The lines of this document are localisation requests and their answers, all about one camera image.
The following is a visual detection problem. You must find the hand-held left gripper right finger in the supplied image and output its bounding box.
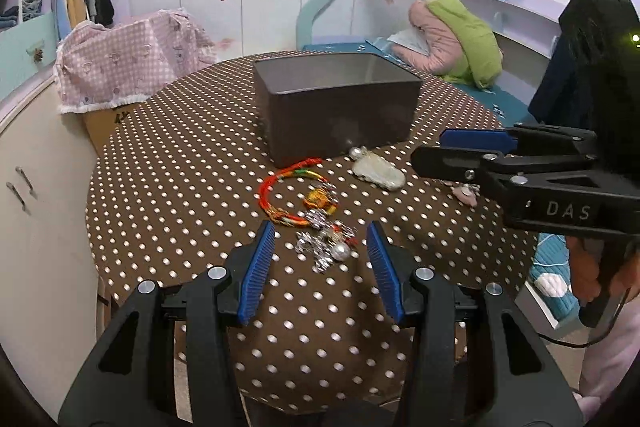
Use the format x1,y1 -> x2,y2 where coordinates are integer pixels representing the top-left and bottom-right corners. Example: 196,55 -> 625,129
366,220 -> 586,427

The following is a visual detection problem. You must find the silver pearl jewelry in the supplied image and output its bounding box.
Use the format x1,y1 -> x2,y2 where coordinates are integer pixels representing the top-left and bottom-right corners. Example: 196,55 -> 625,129
295,216 -> 359,274

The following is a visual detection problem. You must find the dark navy hanging garment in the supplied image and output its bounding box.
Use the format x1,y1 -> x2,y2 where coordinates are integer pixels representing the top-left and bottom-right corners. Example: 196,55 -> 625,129
527,32 -> 597,128

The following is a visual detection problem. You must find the metal cabinet handle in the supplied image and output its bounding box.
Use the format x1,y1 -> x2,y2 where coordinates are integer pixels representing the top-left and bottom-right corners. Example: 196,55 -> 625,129
5,182 -> 27,211
15,166 -> 39,198

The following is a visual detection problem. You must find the white wall shelf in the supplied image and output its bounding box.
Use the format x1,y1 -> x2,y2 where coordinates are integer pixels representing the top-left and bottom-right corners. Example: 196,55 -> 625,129
429,0 -> 567,58

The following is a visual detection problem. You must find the pale jade pendant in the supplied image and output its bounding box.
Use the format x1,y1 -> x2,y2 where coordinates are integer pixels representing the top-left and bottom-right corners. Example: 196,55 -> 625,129
348,146 -> 407,192

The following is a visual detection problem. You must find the small pink jewelry piece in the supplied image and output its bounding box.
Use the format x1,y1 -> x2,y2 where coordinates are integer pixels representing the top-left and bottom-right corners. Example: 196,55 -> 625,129
450,183 -> 482,208

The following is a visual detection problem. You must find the white low cabinet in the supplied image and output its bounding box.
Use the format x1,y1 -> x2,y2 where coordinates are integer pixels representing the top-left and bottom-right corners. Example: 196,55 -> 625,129
0,76 -> 109,410

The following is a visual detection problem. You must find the pink padded jacket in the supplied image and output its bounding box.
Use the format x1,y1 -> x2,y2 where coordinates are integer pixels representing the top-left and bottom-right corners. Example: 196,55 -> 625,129
391,1 -> 466,74

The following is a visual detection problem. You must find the black cable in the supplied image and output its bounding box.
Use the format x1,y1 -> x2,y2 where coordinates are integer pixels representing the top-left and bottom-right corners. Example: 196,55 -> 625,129
541,289 -> 630,350

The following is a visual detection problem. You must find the teal bunk bed frame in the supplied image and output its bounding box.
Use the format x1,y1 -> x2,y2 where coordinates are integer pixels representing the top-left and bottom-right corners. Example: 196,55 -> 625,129
295,0 -> 640,118

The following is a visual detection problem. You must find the red braided bracelet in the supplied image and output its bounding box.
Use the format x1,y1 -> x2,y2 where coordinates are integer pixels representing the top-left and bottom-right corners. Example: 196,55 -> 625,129
258,158 -> 347,228

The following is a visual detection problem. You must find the brown metal box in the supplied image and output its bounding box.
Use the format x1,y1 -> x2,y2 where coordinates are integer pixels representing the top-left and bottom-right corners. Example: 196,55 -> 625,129
252,52 -> 424,168

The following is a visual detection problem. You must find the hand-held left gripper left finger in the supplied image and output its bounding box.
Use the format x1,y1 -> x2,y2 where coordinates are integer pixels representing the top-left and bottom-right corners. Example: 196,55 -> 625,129
57,221 -> 277,427

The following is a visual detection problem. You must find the cardboard box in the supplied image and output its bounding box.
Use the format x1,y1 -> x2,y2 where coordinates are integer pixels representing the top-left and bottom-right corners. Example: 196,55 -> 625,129
82,103 -> 147,158

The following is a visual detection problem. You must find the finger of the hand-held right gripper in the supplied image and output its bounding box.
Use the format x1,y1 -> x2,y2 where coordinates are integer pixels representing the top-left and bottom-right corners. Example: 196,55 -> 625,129
411,146 -> 599,208
439,123 -> 598,158

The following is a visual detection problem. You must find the person's right forearm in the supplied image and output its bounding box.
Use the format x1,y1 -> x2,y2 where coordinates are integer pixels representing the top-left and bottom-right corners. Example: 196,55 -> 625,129
574,292 -> 640,425

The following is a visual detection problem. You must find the pink checked cloth cover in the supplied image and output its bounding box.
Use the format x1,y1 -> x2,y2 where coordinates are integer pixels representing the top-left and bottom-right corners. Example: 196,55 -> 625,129
53,8 -> 219,116

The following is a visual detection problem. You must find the person's right hand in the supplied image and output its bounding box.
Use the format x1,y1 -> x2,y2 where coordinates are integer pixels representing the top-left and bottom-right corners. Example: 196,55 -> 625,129
565,234 -> 640,304

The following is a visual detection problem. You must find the teal drawer unit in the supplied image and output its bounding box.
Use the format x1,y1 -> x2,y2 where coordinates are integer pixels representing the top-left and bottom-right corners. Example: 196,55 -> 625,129
0,9 -> 60,106

